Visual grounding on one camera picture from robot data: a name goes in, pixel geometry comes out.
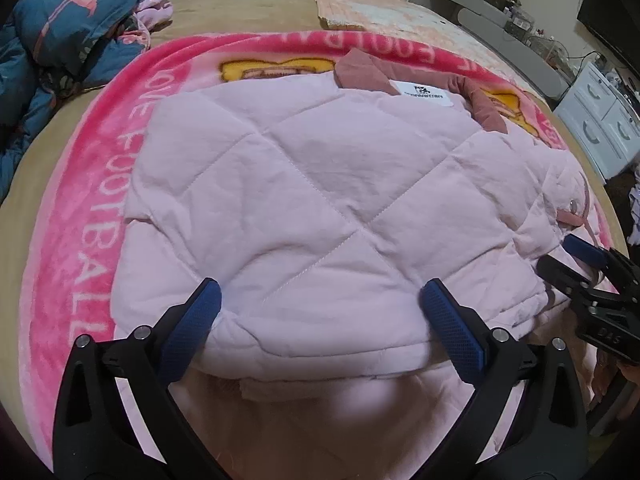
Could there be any clutter of small electronics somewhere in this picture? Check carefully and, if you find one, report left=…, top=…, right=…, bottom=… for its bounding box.
left=435, top=0, right=572, bottom=57

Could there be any light pink cloth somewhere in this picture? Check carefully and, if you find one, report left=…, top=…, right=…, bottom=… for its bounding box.
left=134, top=0, right=174, bottom=32

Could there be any bed with tan sheet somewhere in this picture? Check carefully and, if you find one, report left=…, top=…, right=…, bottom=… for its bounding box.
left=0, top=0, right=632, bottom=461

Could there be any person's right hand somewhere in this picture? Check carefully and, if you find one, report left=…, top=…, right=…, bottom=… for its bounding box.
left=591, top=352, right=640, bottom=423

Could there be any pink quilted jacket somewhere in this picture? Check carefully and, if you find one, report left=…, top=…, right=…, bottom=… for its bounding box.
left=110, top=47, right=621, bottom=480

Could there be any black wall television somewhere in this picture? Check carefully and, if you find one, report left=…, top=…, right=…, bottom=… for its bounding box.
left=576, top=0, right=640, bottom=74

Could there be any white drawer cabinet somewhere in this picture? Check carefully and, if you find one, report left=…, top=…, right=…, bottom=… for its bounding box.
left=554, top=62, right=640, bottom=182

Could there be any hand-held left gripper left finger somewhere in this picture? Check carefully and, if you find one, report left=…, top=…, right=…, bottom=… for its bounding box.
left=52, top=277, right=223, bottom=480

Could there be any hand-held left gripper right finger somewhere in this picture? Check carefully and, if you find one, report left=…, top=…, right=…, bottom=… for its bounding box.
left=419, top=279, right=589, bottom=480

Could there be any grey curved shelf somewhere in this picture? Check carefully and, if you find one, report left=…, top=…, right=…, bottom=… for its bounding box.
left=425, top=0, right=577, bottom=102

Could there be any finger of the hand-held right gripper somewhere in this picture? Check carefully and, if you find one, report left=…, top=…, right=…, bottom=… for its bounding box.
left=562, top=234, right=640, bottom=302
left=537, top=255, right=603, bottom=307

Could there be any blue flamingo print comforter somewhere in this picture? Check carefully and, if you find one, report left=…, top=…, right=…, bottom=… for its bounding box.
left=0, top=0, right=152, bottom=206

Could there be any pink printed blanket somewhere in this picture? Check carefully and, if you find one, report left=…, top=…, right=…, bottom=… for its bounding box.
left=22, top=30, right=615, bottom=461

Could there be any lavender garment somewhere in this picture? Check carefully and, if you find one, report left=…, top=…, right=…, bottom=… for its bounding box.
left=627, top=162, right=640, bottom=247

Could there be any peach printed mat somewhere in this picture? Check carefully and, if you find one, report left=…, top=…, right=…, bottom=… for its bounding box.
left=300, top=0, right=482, bottom=62

